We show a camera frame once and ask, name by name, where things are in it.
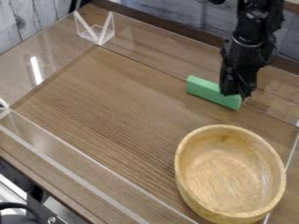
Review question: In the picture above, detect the black cable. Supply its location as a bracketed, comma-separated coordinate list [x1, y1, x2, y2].
[0, 201, 34, 217]

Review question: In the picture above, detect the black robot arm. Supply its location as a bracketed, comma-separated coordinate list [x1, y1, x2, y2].
[219, 0, 286, 99]

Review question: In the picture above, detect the green rectangular block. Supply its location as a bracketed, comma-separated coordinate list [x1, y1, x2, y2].
[187, 75, 242, 110]

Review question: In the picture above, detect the clear acrylic corner bracket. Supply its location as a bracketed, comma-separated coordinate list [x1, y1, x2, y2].
[74, 10, 117, 46]

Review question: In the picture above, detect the wooden bowl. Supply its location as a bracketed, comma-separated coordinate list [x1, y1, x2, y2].
[174, 124, 286, 224]

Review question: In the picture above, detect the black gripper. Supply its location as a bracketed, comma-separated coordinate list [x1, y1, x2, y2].
[219, 11, 277, 99]

